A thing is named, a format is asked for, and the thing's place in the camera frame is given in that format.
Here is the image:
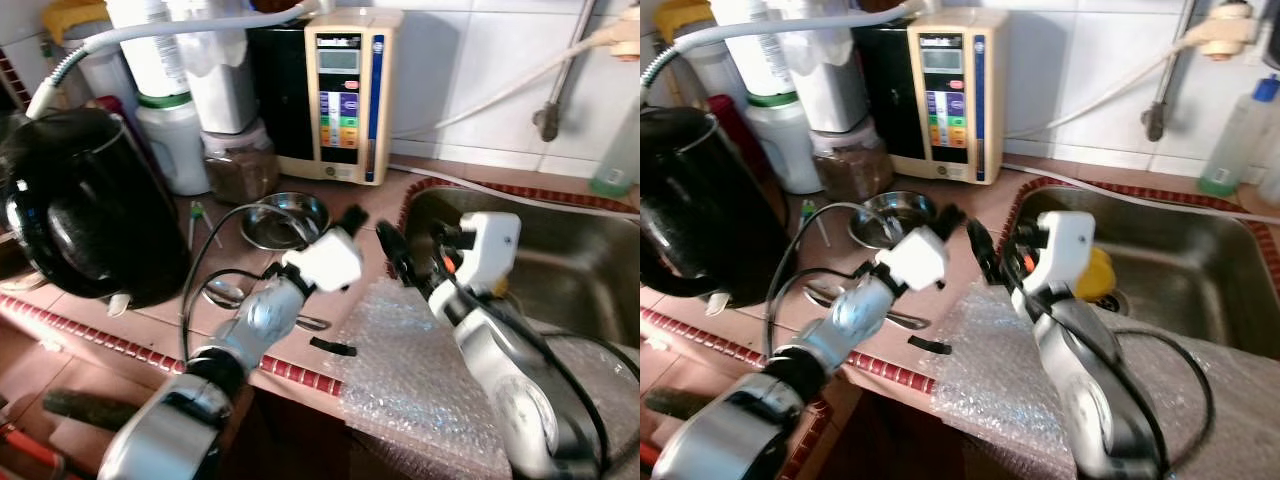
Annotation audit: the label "orange red hose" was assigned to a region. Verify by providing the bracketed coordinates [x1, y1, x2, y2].
[0, 420, 71, 480]

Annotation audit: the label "grey flexible spout hose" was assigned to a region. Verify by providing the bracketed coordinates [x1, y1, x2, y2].
[640, 0, 941, 96]
[25, 0, 336, 119]

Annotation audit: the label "beige water ionizer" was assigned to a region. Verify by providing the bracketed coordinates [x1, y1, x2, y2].
[248, 8, 406, 187]
[855, 8, 1009, 186]

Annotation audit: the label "clear bubble wrap sheet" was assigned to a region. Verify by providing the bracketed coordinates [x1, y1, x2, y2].
[338, 280, 641, 480]
[930, 280, 1280, 480]

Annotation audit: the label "white labelled bottle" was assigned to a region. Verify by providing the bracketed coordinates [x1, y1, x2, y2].
[105, 0, 191, 99]
[708, 0, 796, 98]

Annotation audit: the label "plastic jar brown powder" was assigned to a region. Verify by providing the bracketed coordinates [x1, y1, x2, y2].
[812, 125, 894, 204]
[202, 120, 281, 206]

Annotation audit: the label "black electric kettle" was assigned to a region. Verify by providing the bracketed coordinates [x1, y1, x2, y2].
[640, 105, 791, 301]
[0, 107, 191, 309]

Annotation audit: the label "steel faucet pipe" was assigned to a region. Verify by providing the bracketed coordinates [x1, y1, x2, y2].
[1142, 0, 1201, 143]
[533, 0, 601, 143]

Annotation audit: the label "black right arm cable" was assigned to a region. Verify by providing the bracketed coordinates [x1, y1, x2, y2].
[520, 325, 614, 480]
[1110, 325, 1215, 476]

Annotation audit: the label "white green training chopsticks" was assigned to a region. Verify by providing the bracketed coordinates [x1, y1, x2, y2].
[188, 200, 223, 251]
[798, 198, 831, 246]

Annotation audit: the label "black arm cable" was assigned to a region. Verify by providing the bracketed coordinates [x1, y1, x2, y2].
[765, 203, 936, 356]
[178, 203, 346, 361]
[520, 325, 614, 480]
[1110, 325, 1215, 476]

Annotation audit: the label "thin grey hose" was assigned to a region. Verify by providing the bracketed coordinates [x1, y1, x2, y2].
[388, 162, 641, 206]
[1000, 160, 1280, 226]

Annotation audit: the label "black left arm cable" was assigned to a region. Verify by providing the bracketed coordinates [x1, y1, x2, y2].
[765, 203, 936, 356]
[178, 203, 346, 361]

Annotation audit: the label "beige tap diverter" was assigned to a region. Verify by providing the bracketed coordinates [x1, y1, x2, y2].
[1180, 0, 1256, 61]
[600, 5, 641, 61]

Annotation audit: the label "green dish soap bottle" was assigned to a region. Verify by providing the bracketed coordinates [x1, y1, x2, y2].
[590, 100, 641, 197]
[1198, 72, 1280, 198]

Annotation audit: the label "yellow capped container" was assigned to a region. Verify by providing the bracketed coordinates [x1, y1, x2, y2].
[655, 0, 716, 43]
[40, 0, 111, 46]

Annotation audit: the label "white tap hose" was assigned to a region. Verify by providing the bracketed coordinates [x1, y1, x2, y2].
[1005, 30, 1201, 141]
[392, 25, 626, 141]

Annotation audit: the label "clear container white contents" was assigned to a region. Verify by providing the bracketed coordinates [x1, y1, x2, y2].
[165, 0, 259, 136]
[785, 0, 869, 134]

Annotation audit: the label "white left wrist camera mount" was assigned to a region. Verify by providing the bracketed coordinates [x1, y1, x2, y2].
[282, 227, 364, 294]
[875, 225, 951, 293]

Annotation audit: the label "steel kitchen sink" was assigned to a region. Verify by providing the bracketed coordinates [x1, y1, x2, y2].
[1000, 180, 1280, 346]
[400, 183, 641, 346]

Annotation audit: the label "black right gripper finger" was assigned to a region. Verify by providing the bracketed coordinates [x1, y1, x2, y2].
[965, 217, 1010, 289]
[375, 219, 424, 289]

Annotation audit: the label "white canister green lid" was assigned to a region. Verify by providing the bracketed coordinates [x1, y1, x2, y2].
[745, 92, 826, 196]
[135, 92, 213, 197]

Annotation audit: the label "dark red container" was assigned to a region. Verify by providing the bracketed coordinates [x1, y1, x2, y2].
[708, 95, 766, 181]
[95, 95, 151, 171]

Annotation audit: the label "dark green cylindrical object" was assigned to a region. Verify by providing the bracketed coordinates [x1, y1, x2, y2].
[645, 388, 746, 421]
[43, 388, 143, 433]

